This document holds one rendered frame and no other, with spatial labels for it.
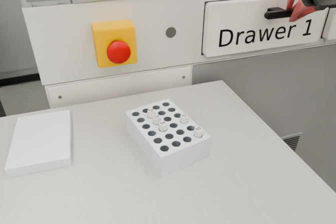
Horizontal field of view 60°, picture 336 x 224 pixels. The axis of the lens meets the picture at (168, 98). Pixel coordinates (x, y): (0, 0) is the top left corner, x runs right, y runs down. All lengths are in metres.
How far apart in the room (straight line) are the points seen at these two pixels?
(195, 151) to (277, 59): 0.40
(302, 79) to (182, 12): 0.40
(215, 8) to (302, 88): 0.38
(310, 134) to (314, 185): 0.56
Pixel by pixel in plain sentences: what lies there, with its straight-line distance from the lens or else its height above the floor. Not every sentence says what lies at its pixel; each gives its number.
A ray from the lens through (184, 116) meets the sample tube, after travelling 0.45.
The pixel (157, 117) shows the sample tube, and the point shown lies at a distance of 0.45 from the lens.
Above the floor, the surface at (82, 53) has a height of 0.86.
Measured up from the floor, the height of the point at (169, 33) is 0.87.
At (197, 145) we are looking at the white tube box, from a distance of 0.43.
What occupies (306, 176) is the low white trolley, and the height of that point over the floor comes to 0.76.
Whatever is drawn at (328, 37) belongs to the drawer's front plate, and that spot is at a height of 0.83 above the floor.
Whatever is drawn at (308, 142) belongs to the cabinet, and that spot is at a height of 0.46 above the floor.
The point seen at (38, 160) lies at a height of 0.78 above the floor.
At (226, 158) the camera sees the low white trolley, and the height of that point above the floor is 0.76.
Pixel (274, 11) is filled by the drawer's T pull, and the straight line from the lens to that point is 0.63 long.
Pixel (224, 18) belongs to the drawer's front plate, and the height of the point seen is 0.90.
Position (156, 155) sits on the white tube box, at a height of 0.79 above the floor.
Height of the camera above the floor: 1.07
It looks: 33 degrees down
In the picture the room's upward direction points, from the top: straight up
